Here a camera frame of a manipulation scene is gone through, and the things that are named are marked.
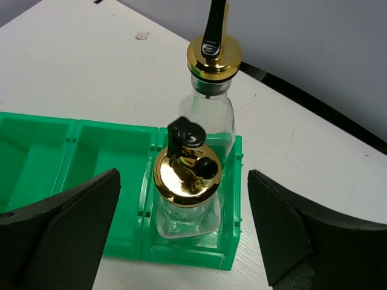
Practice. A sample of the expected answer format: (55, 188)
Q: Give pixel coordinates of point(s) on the small paper scrap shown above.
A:
(142, 36)

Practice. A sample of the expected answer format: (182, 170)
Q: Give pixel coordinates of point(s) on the green three-compartment bin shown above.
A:
(42, 156)

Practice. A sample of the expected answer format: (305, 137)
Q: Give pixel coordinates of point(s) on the glass bottle gold black pourer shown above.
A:
(187, 174)

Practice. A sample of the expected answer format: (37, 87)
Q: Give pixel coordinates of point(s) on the glass bottle with dark bottom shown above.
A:
(213, 60)

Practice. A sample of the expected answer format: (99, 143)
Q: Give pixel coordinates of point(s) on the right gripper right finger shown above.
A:
(305, 245)

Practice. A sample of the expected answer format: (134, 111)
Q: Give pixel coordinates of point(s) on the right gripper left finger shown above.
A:
(58, 242)

